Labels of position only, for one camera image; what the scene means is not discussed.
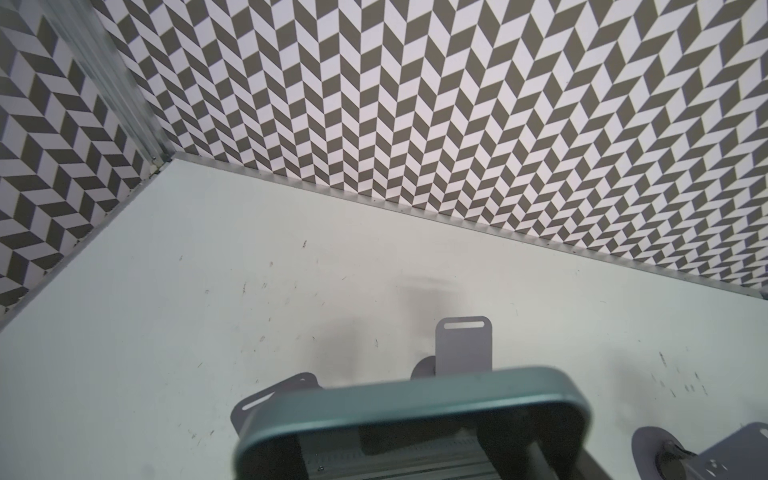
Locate back right round stand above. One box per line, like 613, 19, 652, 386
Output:
631, 422, 767, 479

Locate back middle round stand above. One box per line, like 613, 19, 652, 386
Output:
410, 316, 493, 380

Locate round stand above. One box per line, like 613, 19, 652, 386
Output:
410, 316, 493, 380
631, 422, 767, 479
230, 372, 320, 436

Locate black phone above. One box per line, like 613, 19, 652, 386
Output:
232, 367, 591, 479

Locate back left round stand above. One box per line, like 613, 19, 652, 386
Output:
230, 372, 320, 436

